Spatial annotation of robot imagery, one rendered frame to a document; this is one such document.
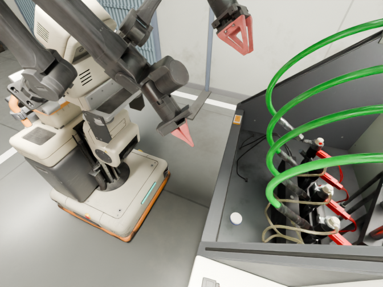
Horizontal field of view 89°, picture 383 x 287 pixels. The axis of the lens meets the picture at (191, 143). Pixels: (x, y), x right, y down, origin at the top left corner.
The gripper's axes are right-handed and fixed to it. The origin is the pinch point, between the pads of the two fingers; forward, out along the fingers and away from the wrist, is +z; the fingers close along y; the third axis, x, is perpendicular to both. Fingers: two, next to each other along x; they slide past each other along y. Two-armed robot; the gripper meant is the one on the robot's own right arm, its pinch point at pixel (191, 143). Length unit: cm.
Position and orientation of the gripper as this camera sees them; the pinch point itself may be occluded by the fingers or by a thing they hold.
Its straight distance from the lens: 54.6
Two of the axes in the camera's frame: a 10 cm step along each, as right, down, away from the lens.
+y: 8.4, -5.2, -1.5
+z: 5.4, 7.8, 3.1
